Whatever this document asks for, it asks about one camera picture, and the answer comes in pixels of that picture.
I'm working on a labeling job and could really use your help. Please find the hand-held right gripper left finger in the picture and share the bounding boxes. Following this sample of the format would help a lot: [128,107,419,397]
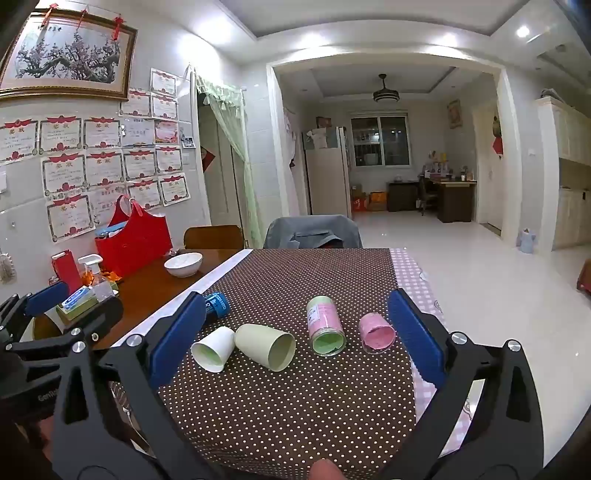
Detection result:
[52,292,223,480]

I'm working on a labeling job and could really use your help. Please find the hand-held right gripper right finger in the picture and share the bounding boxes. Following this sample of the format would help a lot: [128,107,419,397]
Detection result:
[387,289,552,480]

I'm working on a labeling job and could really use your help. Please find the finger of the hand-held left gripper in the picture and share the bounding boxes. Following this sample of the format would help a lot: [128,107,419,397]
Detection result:
[0,281,71,344]
[4,299,124,370]

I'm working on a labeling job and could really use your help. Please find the white paper cup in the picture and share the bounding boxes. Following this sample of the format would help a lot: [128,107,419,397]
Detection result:
[191,326,237,374]

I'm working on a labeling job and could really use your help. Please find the pink cup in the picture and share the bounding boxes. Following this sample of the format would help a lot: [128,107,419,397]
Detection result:
[359,313,397,355]

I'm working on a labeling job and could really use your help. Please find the blue can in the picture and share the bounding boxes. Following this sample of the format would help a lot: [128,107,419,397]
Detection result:
[204,292,230,319]

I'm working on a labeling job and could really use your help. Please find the pale green paper cup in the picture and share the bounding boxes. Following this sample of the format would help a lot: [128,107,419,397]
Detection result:
[234,323,297,372]

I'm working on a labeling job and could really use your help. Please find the pink can green lid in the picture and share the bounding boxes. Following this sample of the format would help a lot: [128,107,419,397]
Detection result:
[307,296,346,357]

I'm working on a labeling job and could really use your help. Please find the person's right hand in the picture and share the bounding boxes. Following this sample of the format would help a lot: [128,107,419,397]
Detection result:
[309,458,344,480]

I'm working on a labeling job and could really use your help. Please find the green tissue box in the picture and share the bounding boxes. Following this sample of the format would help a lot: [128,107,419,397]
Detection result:
[55,285,100,320]

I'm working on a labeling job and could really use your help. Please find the red box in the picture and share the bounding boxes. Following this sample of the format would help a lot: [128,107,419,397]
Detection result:
[51,249,84,296]

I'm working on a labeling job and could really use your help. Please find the clear spray bottle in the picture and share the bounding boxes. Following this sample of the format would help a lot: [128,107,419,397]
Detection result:
[78,254,105,291]

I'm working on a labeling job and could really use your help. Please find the pink checked tablecloth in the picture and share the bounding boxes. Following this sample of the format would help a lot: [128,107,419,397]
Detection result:
[390,248,472,462]

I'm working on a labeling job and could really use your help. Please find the white bowl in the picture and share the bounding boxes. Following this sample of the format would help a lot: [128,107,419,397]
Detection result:
[164,251,204,278]

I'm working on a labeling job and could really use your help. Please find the red bag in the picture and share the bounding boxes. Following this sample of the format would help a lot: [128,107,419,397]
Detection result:
[95,194,174,278]

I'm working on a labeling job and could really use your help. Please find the wooden chair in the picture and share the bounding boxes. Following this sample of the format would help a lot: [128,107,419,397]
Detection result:
[184,224,245,250]

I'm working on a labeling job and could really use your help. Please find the dark office chair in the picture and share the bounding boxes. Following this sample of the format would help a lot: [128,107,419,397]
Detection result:
[416,175,439,216]

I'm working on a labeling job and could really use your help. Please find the dark wooden desk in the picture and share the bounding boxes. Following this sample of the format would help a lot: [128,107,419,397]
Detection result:
[388,178,478,224]

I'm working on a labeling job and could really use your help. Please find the brown dotted tablecloth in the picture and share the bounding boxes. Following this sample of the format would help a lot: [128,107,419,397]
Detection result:
[111,248,419,477]

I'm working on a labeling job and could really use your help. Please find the cardboard boxes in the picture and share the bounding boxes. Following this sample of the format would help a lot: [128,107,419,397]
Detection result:
[352,185,389,212]

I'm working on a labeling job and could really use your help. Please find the grey jacket on chair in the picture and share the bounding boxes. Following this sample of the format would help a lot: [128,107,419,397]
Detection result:
[263,215,363,250]

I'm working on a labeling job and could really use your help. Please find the clutter on desk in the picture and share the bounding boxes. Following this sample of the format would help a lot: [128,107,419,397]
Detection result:
[422,150,476,182]

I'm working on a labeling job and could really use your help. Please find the cream refrigerator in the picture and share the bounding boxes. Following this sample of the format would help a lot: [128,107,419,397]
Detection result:
[302,127,352,217]

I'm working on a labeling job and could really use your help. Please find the green door curtain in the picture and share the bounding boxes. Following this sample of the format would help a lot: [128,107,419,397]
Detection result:
[194,74,264,248]

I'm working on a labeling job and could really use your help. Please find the barred window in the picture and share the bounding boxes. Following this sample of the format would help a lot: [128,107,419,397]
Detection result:
[350,115,411,167]

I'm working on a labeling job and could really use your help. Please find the cream cabinet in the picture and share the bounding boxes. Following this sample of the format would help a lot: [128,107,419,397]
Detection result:
[534,95,591,251]

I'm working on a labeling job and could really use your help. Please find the framed blossom painting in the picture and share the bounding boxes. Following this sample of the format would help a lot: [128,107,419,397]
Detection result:
[0,9,139,102]

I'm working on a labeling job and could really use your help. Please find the ceiling fan lamp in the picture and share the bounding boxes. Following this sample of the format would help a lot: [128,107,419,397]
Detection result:
[373,74,400,105]

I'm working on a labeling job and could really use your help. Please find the wall of certificates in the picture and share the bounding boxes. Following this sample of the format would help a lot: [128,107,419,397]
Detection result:
[0,67,192,244]

